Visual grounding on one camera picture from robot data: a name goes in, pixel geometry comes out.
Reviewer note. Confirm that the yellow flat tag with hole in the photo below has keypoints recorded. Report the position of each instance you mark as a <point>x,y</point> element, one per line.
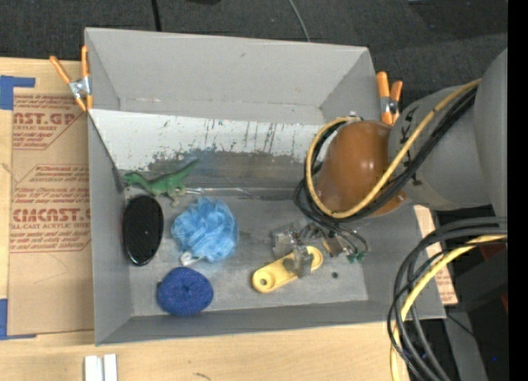
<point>268,278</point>

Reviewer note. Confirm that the light blue bath pouf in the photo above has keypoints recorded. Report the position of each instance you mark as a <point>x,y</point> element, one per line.
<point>206,229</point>

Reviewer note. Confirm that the grey metal bin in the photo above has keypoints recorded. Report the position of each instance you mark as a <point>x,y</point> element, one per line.
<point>231,82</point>

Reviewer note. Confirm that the brown cardboard board red print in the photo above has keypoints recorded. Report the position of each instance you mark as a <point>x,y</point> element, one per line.
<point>49,272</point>

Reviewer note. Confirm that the green toy dinosaur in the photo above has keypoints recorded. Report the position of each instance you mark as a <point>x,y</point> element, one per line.
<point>165,184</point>

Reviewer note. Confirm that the black glossy oval object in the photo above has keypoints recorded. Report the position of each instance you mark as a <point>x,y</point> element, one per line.
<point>142,231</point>

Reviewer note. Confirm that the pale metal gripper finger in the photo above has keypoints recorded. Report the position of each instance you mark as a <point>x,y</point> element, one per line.
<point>284,239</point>
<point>302,261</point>

